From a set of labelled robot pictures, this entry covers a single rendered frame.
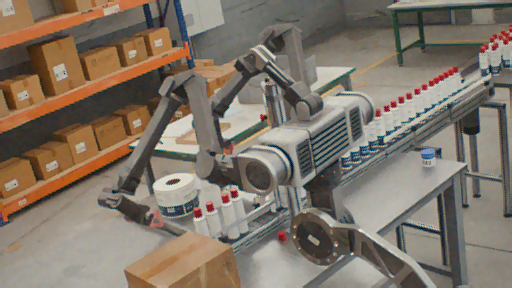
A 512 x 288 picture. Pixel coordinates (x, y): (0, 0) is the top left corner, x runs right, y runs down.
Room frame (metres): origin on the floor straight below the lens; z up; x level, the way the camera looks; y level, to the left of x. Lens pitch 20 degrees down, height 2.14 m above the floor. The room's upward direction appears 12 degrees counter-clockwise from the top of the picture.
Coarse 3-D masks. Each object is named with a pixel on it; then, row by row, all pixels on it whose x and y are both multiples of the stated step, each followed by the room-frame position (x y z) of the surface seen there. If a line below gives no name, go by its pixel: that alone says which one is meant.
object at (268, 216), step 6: (372, 156) 2.99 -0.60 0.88; (360, 162) 2.94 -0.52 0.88; (354, 168) 2.89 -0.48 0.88; (342, 174) 2.84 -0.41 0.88; (306, 198) 2.66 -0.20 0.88; (270, 210) 2.61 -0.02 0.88; (258, 216) 2.58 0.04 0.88; (264, 216) 2.56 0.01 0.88; (270, 216) 2.55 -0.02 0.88; (276, 216) 2.54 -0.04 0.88; (252, 222) 2.53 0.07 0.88; (258, 222) 2.52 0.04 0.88; (264, 222) 2.50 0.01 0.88; (252, 228) 2.47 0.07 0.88; (258, 228) 2.47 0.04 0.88; (240, 234) 2.44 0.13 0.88; (246, 234) 2.43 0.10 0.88; (228, 240) 2.40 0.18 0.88; (234, 240) 2.40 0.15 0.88
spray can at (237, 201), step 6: (234, 192) 2.45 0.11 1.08; (234, 198) 2.45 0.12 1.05; (240, 198) 2.45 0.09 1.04; (234, 204) 2.44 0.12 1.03; (240, 204) 2.44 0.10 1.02; (240, 210) 2.44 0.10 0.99; (240, 216) 2.44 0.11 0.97; (246, 222) 2.45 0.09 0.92; (240, 228) 2.44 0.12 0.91; (246, 228) 2.44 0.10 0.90
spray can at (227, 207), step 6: (222, 198) 2.42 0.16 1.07; (228, 198) 2.42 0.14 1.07; (222, 204) 2.42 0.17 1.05; (228, 204) 2.41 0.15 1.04; (222, 210) 2.42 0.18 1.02; (228, 210) 2.40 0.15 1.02; (234, 210) 2.42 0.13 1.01; (228, 216) 2.40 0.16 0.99; (234, 216) 2.41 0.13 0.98; (228, 222) 2.40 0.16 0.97; (234, 228) 2.41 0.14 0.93; (228, 234) 2.41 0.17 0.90; (234, 234) 2.40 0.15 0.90
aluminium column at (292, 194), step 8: (272, 88) 2.44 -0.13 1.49; (280, 88) 2.47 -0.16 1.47; (272, 104) 2.46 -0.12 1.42; (280, 104) 2.46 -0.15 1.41; (272, 112) 2.46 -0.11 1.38; (280, 112) 2.47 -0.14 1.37; (272, 120) 2.47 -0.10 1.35; (280, 120) 2.45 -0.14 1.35; (288, 192) 2.47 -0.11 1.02; (296, 192) 2.46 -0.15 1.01; (288, 200) 2.46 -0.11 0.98; (296, 200) 2.46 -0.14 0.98; (296, 208) 2.45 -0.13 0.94
